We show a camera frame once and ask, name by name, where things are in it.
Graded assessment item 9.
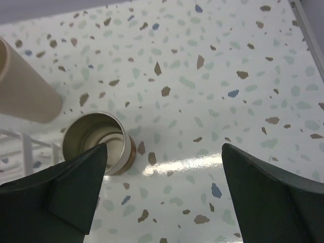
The white wire dish rack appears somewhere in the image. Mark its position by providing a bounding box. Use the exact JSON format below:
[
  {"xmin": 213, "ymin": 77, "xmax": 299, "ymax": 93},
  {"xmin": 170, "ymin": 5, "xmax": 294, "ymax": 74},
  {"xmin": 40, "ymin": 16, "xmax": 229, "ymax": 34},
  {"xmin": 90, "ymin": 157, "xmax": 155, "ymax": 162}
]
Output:
[{"xmin": 1, "ymin": 129, "xmax": 63, "ymax": 184}]

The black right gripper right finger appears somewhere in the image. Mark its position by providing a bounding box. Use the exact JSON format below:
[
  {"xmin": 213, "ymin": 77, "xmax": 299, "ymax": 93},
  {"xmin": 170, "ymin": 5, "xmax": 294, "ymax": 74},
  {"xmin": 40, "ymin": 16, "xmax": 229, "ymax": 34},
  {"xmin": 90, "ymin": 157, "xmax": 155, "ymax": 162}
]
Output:
[{"xmin": 222, "ymin": 143, "xmax": 323, "ymax": 242}]

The beige plastic cup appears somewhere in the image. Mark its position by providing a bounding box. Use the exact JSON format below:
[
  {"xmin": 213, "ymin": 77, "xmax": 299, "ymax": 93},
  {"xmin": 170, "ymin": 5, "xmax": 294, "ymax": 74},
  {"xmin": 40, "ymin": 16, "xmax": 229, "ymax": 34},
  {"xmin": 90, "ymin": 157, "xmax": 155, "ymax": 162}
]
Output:
[{"xmin": 1, "ymin": 38, "xmax": 63, "ymax": 123}]

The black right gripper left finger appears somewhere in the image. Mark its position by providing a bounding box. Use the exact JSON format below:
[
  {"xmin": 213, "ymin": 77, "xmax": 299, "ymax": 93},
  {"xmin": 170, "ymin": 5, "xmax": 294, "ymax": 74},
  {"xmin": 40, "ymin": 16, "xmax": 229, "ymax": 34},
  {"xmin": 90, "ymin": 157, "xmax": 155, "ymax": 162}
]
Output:
[{"xmin": 1, "ymin": 144, "xmax": 107, "ymax": 242}]

